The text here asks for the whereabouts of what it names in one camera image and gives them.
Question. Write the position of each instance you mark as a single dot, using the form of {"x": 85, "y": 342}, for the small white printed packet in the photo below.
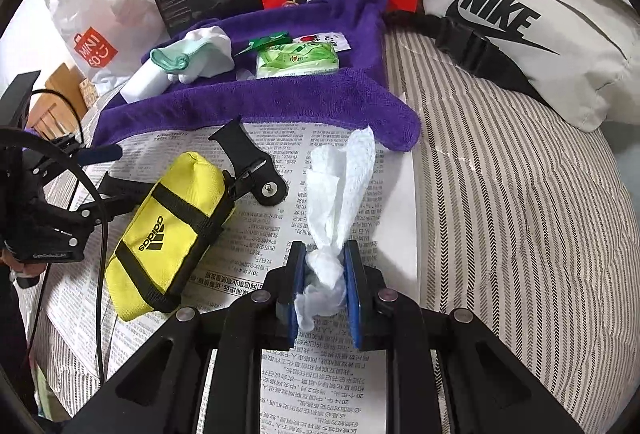
{"x": 325, "y": 41}

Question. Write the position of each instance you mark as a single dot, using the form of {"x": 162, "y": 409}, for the white and mint sock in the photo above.
{"x": 205, "y": 54}

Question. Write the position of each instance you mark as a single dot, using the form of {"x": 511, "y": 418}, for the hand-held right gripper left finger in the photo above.
{"x": 297, "y": 299}

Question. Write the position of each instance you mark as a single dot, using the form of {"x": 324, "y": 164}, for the green wet wipes pack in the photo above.
{"x": 300, "y": 61}

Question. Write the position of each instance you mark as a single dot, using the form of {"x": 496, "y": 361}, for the white plastic bag orange print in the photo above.
{"x": 95, "y": 9}

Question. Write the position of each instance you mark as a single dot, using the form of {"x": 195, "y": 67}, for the small green sachet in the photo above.
{"x": 270, "y": 41}

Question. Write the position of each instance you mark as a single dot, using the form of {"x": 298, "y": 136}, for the wooden furniture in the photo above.
{"x": 62, "y": 79}

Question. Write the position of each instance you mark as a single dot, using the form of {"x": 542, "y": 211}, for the person's left hand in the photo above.
{"x": 12, "y": 264}

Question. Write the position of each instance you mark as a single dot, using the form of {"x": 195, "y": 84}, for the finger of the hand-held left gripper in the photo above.
{"x": 100, "y": 153}
{"x": 250, "y": 154}

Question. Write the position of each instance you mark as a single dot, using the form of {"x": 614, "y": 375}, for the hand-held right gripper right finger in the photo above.
{"x": 354, "y": 301}

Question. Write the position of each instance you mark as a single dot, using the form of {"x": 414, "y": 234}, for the newspaper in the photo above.
{"x": 280, "y": 219}

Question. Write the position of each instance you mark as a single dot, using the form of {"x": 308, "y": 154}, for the purple towel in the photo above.
{"x": 300, "y": 99}

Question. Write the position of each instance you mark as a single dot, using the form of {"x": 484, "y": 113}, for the white tissue paper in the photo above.
{"x": 345, "y": 194}

